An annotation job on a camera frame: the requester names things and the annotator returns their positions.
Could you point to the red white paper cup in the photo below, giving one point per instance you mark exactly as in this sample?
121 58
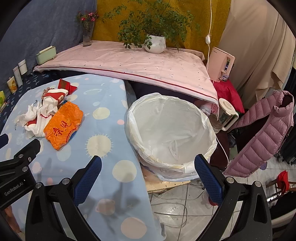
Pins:
52 97

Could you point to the pink electric kettle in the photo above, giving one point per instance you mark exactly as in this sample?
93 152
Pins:
219 65

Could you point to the glass vase with flowers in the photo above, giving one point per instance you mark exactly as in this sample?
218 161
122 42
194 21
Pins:
87 21

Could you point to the pink puffer jacket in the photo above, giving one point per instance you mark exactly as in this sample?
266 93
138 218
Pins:
259 133

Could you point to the pink bed cover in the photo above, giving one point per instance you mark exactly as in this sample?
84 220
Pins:
179 70

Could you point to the white lined trash bin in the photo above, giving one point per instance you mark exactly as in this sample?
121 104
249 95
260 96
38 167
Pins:
167 134

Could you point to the orange print cup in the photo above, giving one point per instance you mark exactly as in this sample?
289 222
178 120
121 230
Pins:
12 85

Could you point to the dark blue patterned cloth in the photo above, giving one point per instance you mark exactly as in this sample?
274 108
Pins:
34 80

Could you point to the white jar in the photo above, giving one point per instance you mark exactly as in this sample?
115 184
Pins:
22 65

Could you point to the white tissue pile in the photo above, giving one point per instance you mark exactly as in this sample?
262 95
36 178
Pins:
36 118

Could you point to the red envelope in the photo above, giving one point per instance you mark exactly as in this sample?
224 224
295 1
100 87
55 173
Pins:
63 84

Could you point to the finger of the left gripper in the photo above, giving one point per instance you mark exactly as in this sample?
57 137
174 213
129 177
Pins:
28 153

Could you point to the small red stool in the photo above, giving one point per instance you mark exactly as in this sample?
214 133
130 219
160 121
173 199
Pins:
282 186

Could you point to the white blender jug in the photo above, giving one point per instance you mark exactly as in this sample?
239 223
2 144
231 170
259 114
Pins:
227 115

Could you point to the green yellow box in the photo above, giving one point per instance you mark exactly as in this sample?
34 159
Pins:
2 100

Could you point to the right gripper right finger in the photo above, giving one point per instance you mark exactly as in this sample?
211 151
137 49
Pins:
212 184

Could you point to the orange snack wrapper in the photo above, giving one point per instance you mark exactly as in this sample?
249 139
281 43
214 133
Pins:
63 125

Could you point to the light blue patterned tablecloth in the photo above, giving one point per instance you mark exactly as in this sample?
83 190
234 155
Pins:
118 205

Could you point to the beige hanging curtain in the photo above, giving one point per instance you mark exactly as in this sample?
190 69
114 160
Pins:
263 46

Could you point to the potted green plant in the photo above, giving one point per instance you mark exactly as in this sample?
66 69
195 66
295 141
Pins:
146 19

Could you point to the green tissue box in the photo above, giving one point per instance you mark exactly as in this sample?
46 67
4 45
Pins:
46 55

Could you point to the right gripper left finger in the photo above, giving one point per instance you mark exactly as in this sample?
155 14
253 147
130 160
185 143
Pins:
84 179

